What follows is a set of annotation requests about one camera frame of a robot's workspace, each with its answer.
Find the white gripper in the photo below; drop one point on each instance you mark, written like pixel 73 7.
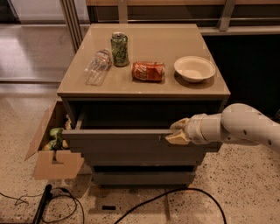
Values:
pixel 194 129

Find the grey top drawer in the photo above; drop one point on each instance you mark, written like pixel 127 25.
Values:
pixel 128 141

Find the grey drawer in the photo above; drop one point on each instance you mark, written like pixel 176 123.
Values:
pixel 128 141
pixel 143 178
pixel 173 157

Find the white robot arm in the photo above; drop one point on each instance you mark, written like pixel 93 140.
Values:
pixel 237 124

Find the grey drawer cabinet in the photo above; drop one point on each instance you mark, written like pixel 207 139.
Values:
pixel 122 102

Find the grey middle drawer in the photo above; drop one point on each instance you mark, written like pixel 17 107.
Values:
pixel 173 157

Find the grey bottom drawer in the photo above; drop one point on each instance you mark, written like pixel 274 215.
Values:
pixel 143 178

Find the white bowl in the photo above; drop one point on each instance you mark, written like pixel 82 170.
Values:
pixel 194 69

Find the orange soda can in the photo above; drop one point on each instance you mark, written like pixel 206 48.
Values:
pixel 148 71

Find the clear plastic bottle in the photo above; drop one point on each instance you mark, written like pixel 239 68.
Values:
pixel 97 69

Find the green drink can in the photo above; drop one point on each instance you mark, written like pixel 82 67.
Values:
pixel 119 48

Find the snack bags in box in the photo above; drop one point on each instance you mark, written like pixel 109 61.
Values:
pixel 57 141

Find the cardboard box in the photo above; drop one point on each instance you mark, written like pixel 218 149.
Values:
pixel 53 164

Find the black bar on floor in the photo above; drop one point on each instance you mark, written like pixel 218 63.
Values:
pixel 46 196

